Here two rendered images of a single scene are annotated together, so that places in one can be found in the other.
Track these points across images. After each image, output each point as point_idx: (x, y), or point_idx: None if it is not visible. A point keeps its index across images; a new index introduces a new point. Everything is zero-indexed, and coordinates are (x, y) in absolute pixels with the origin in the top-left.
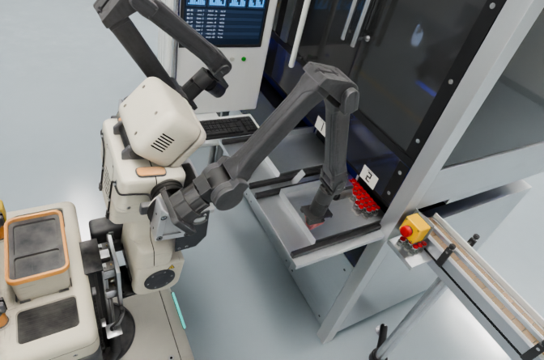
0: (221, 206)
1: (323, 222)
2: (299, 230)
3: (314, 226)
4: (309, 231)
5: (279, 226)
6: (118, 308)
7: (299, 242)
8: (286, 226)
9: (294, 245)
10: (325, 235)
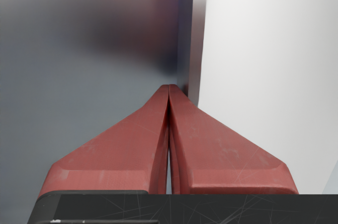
0: None
1: (72, 199)
2: (205, 106)
3: (184, 121)
4: (199, 76)
5: (300, 153)
6: None
7: (272, 13)
8: (264, 146)
9: None
10: (0, 12)
